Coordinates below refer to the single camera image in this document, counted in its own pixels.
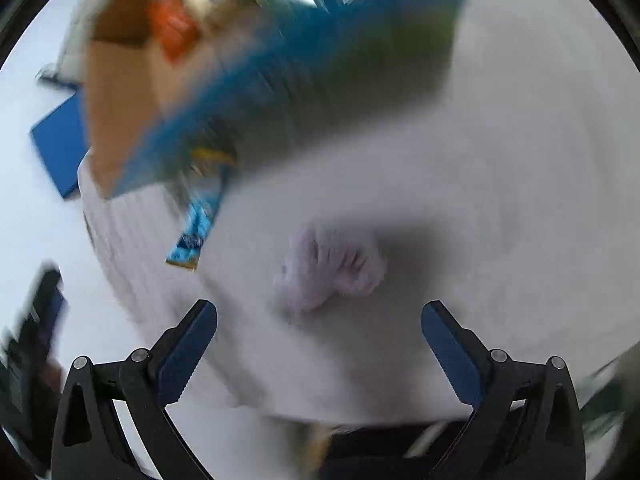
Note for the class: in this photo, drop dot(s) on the cardboard box with blue print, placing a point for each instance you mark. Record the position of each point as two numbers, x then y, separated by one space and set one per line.
280 75

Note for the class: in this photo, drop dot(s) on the pale purple soft toy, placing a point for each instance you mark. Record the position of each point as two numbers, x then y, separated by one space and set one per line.
330 275

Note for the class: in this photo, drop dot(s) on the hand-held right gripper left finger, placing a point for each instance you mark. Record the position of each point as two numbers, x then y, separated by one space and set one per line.
187 345

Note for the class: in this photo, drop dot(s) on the blue flat pad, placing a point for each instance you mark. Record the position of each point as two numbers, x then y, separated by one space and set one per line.
62 147

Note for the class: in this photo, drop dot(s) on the white quilted cloth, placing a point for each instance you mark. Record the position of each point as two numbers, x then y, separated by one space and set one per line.
450 260

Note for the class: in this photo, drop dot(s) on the blue snack packet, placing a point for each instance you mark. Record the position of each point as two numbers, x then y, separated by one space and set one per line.
195 230

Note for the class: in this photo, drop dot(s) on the orange packet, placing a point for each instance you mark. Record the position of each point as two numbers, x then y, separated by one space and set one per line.
172 22

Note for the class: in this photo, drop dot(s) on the green object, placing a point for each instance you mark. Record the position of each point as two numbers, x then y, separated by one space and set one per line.
602 400

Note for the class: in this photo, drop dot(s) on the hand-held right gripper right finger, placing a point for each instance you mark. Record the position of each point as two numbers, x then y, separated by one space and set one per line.
450 347

